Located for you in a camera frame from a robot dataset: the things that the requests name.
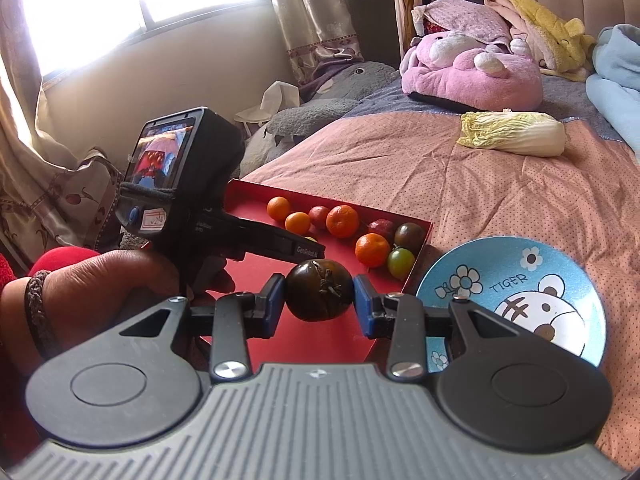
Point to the medium orange mandarin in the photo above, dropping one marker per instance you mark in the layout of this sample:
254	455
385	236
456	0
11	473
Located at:
372	250

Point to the blue cartoon plate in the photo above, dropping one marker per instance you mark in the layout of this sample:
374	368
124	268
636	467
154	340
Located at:
500	265

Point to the red patterned cloth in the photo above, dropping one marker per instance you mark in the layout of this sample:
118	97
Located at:
435	26

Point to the person's left hand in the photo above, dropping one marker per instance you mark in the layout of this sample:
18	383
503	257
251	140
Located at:
110	290

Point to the window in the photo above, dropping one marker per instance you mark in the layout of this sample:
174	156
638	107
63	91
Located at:
150	0

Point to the light blue blanket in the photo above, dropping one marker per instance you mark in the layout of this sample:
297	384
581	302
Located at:
617	75

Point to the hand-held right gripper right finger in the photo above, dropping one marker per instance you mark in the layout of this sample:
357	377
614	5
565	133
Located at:
363	310

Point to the pink dotted pillow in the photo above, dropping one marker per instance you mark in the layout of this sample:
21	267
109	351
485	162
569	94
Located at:
465	17

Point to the person's red clothing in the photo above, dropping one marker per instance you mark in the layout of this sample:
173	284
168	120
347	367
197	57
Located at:
65	258

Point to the white cloth bag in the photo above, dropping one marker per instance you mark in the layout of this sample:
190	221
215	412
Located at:
272	102

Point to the napa cabbage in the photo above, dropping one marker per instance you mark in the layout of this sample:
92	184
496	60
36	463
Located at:
515	132

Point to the pink dotted bedspread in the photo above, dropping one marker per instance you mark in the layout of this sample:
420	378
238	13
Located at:
500	195

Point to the red plum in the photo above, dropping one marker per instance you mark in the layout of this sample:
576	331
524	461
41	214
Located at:
319	216
382	227

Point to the pink plush rabbit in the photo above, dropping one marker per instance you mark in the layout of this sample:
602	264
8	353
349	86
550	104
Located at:
475	80

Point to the large dark tomato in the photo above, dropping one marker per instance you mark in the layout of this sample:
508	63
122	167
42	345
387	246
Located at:
319	290

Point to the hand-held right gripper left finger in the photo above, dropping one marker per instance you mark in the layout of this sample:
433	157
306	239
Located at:
274	306

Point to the red tray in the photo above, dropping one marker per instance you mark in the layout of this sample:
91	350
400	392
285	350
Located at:
250	205

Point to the yellow hooded blanket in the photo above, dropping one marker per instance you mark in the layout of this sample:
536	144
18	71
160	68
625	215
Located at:
550	40

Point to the person's left forearm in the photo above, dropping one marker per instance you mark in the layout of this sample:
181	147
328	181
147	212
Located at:
12	320

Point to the small orange mandarin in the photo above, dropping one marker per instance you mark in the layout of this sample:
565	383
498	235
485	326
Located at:
297	223
279	208

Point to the wooden plank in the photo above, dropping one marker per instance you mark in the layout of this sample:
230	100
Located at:
407	0

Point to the dark shelf unit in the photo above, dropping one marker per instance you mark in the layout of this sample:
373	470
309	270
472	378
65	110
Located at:
370	20

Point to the dark brown-green tomato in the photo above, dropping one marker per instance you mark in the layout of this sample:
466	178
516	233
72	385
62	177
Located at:
409	237

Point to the beige floral curtain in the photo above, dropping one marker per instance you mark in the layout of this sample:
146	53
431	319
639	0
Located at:
40	170
315	20

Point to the grey plush toy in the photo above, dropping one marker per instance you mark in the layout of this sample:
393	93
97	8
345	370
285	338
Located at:
310	115

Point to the large orange mandarin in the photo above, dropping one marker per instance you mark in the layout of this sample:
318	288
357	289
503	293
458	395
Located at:
342	221

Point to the green tomato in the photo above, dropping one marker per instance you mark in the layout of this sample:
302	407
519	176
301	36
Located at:
401	263

